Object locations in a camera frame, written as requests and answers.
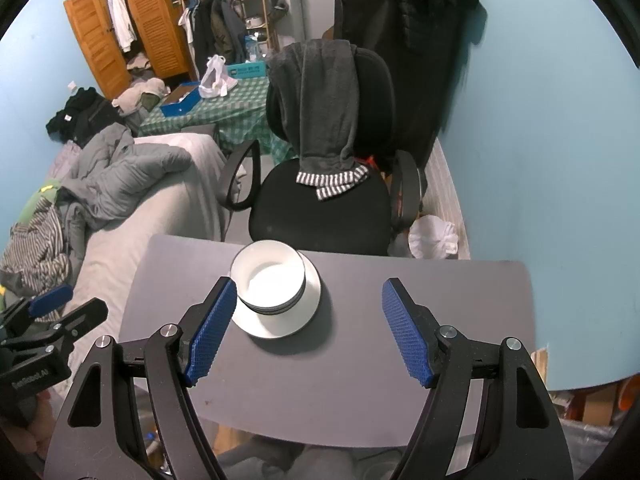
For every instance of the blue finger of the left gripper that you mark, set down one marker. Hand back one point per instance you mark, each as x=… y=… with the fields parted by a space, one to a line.
x=79 y=322
x=50 y=301

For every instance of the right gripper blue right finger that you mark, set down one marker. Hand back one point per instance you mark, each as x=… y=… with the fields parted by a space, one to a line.
x=413 y=347

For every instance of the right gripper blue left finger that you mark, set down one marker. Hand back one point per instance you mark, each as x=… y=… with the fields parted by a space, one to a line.
x=204 y=326

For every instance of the white plate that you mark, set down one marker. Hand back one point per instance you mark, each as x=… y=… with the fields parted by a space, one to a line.
x=289 y=322

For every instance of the white bowl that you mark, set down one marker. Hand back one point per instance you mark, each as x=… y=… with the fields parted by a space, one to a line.
x=272 y=298
x=244 y=273
x=266 y=250

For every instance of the left hand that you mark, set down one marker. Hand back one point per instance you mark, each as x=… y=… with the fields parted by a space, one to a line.
x=36 y=437

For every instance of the striped black white garment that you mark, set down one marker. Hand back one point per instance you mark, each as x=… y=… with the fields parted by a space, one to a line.
x=35 y=260

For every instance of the white plastic bag on floor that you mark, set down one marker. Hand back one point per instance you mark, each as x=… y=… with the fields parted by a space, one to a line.
x=430 y=237

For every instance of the black office chair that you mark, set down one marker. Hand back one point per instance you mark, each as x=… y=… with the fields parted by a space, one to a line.
x=363 y=221

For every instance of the grey bed mattress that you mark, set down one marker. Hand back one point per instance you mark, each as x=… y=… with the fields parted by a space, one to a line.
x=182 y=204

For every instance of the grey padded jacket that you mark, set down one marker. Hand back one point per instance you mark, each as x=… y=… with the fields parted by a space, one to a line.
x=111 y=175

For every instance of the black clothes pile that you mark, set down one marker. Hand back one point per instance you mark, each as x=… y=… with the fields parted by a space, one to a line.
x=84 y=115

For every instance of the green checked tablecloth table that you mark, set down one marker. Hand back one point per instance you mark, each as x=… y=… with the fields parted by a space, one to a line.
x=240 y=116

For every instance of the blue cardboard box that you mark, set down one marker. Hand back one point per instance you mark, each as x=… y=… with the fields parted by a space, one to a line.
x=181 y=100

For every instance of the white plastic bag on table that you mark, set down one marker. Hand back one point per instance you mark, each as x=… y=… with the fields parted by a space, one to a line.
x=216 y=82

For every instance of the dark grey hooded sweater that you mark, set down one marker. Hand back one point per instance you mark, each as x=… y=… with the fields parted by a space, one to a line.
x=317 y=89

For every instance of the wooden louvred wardrobe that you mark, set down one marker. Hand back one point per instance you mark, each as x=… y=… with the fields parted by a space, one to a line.
x=110 y=32

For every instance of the clothes rack with jackets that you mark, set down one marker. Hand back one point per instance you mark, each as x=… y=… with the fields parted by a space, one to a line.
x=213 y=27

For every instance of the black hanging coats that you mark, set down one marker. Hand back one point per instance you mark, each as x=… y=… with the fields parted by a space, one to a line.
x=419 y=40

